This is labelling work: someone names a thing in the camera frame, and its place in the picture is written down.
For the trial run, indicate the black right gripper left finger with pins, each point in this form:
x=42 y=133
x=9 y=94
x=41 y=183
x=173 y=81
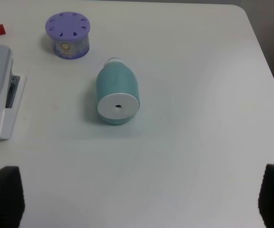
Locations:
x=12 y=202

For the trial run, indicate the teal bottle-shaped pencil sharpener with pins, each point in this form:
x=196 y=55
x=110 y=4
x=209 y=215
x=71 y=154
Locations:
x=116 y=93

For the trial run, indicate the white grey stapler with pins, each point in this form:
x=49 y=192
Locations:
x=11 y=90

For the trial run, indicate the purple air freshener can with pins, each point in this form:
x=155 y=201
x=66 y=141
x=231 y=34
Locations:
x=69 y=33

